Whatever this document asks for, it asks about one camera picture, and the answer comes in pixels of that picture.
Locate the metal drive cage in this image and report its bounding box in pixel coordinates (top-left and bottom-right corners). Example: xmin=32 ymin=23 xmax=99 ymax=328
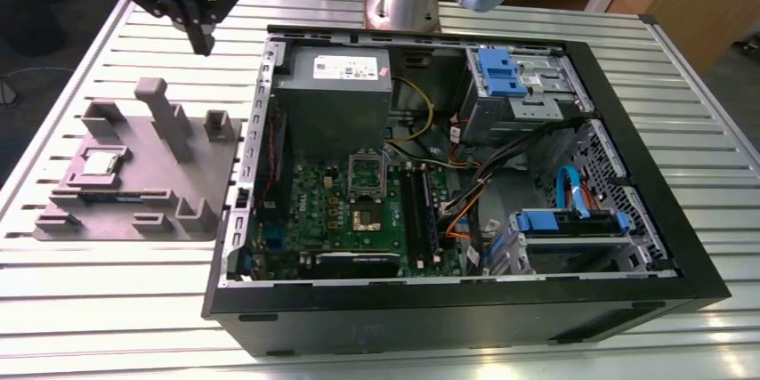
xmin=460 ymin=45 xmax=595 ymax=145

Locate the black cable bundle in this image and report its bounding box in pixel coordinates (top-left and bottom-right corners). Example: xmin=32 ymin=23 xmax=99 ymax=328
xmin=439 ymin=117 xmax=587 ymax=216

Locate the blue drive bay latch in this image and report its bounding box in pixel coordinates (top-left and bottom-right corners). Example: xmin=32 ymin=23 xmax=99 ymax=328
xmin=473 ymin=48 xmax=531 ymax=99

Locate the black PC case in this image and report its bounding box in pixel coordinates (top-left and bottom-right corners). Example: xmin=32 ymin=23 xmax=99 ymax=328
xmin=200 ymin=23 xmax=733 ymax=359

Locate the blue expansion slot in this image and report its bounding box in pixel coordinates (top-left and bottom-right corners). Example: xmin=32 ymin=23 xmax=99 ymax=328
xmin=265 ymin=222 xmax=285 ymax=251

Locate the black RAM slot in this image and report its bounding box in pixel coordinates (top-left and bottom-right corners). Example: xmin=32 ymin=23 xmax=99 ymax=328
xmin=409 ymin=165 xmax=433 ymax=265
xmin=397 ymin=165 xmax=421 ymax=265

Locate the grey parts rack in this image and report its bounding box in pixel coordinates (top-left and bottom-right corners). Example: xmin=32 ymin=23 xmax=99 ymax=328
xmin=32 ymin=77 xmax=244 ymax=242

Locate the grey power supply unit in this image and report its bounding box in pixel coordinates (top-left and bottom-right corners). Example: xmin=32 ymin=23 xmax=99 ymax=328
xmin=272 ymin=44 xmax=396 ymax=158

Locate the white grey wire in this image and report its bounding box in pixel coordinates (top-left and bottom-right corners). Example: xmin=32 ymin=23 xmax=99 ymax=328
xmin=385 ymin=141 xmax=476 ymax=170

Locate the orange wire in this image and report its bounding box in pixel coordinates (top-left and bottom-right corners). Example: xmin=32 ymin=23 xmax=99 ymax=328
xmin=443 ymin=208 xmax=476 ymax=239

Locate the black graphics card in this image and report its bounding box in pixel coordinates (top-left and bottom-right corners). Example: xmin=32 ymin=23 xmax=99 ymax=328
xmin=299 ymin=249 xmax=405 ymax=279

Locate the red wire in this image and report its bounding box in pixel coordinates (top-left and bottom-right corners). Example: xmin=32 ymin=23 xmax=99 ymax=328
xmin=579 ymin=182 xmax=601 ymax=214

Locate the CPU socket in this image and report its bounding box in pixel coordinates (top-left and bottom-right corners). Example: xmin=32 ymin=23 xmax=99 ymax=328
xmin=348 ymin=206 xmax=388 ymax=233

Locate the hard disk in blue carrier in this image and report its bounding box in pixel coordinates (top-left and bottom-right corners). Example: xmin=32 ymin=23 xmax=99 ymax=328
xmin=511 ymin=208 xmax=632 ymax=239

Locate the yellow wire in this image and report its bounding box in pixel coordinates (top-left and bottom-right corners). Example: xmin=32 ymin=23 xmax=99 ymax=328
xmin=385 ymin=76 xmax=436 ymax=144

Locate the RAM stick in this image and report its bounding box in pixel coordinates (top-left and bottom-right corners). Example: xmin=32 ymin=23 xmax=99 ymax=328
xmin=417 ymin=166 xmax=445 ymax=261
xmin=80 ymin=191 xmax=147 ymax=204

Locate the metal disk bay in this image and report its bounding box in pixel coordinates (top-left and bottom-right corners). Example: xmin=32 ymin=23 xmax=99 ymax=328
xmin=483 ymin=208 xmax=681 ymax=279

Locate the silver CPU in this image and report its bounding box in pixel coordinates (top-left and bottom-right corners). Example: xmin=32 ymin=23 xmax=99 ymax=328
xmin=81 ymin=150 xmax=120 ymax=176

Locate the green motherboard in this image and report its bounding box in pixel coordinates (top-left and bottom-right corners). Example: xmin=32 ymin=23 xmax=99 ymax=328
xmin=245 ymin=161 xmax=464 ymax=279

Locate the blue wire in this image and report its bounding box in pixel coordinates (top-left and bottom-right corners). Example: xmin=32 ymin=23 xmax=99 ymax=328
xmin=556 ymin=165 xmax=595 ymax=221

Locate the metal socket cover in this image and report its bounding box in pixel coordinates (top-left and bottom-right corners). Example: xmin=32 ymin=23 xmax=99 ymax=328
xmin=345 ymin=148 xmax=392 ymax=203

